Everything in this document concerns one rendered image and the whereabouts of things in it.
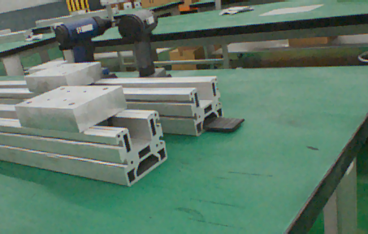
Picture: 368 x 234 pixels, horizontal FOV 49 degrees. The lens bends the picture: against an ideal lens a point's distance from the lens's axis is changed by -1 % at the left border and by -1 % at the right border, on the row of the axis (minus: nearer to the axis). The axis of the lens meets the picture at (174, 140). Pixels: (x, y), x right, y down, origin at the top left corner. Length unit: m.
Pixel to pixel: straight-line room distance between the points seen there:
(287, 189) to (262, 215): 0.06
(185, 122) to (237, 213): 0.29
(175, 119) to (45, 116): 0.24
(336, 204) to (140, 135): 0.52
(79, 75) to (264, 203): 0.58
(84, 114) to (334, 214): 0.63
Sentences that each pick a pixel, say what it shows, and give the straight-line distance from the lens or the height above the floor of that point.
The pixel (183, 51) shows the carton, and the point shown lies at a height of 0.24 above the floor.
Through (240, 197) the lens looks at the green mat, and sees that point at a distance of 0.53.
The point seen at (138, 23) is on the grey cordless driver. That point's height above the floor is 0.98.
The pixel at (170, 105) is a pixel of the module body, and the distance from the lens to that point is 0.75.
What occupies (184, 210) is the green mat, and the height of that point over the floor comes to 0.78.
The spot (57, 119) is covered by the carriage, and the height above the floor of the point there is 0.89.
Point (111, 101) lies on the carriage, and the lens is 0.67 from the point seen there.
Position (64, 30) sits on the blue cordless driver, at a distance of 1.18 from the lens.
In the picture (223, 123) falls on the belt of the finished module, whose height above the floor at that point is 0.79.
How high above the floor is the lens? 1.05
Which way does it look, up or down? 21 degrees down
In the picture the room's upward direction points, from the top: 12 degrees counter-clockwise
